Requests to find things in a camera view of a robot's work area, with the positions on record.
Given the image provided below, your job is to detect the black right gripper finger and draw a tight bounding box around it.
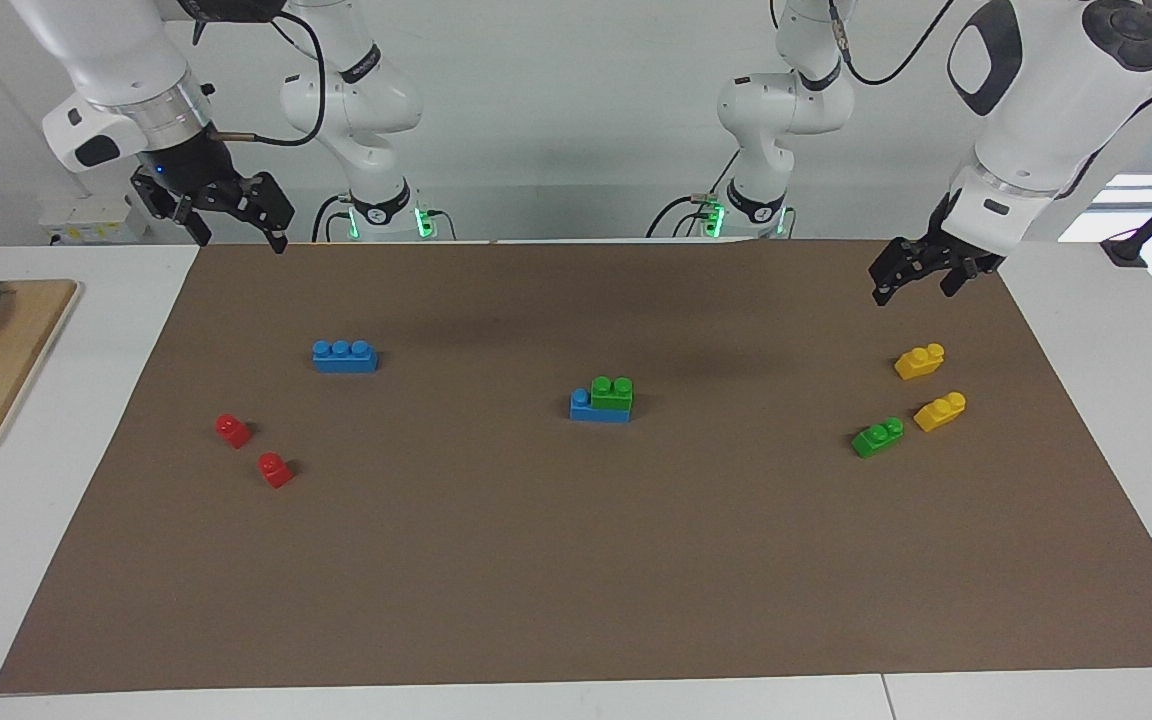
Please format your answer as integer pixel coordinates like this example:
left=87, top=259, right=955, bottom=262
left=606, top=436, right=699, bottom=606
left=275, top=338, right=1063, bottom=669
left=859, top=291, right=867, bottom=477
left=131, top=168, right=213, bottom=247
left=236, top=172, right=295, bottom=254

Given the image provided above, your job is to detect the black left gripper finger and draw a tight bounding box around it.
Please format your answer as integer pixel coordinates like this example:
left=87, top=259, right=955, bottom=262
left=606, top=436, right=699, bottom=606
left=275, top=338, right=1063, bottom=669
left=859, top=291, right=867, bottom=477
left=939, top=256, right=980, bottom=299
left=869, top=238, right=929, bottom=307

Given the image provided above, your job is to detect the blue three-stud block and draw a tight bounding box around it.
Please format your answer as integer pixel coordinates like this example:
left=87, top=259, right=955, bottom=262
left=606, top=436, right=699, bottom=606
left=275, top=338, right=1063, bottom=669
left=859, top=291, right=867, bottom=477
left=569, top=388, right=632, bottom=424
left=312, top=340, right=379, bottom=374

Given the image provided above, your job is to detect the yellow two-stud block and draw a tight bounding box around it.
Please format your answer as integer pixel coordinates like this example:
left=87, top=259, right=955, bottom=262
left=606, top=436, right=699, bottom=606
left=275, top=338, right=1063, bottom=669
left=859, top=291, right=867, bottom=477
left=913, top=391, right=967, bottom=433
left=894, top=343, right=946, bottom=381

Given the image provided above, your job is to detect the brown table mat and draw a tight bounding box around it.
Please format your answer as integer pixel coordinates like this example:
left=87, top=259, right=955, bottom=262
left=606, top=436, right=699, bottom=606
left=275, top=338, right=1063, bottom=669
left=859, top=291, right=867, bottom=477
left=0, top=238, right=1152, bottom=694

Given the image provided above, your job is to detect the black right base cable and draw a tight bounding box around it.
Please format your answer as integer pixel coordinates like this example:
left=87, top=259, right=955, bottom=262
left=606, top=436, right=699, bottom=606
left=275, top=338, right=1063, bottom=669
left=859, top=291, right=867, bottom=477
left=311, top=192, right=353, bottom=243

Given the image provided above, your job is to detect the black base cable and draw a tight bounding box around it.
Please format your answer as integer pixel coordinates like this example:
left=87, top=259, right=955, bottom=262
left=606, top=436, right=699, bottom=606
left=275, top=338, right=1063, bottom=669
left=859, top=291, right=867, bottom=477
left=311, top=192, right=353, bottom=243
left=645, top=150, right=739, bottom=240

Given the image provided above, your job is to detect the white wall socket box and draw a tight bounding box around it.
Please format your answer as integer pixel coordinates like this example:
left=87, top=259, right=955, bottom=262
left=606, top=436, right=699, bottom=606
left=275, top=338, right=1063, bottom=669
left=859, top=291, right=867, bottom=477
left=39, top=195, right=149, bottom=244

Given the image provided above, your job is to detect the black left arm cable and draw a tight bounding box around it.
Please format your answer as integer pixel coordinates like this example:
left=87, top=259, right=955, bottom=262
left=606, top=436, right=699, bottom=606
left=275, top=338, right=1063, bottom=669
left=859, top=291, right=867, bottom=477
left=826, top=0, right=959, bottom=87

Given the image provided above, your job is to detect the black left base cable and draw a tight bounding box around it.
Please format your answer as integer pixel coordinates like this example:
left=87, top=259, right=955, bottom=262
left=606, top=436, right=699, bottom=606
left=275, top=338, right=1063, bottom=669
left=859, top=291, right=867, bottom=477
left=645, top=150, right=739, bottom=240

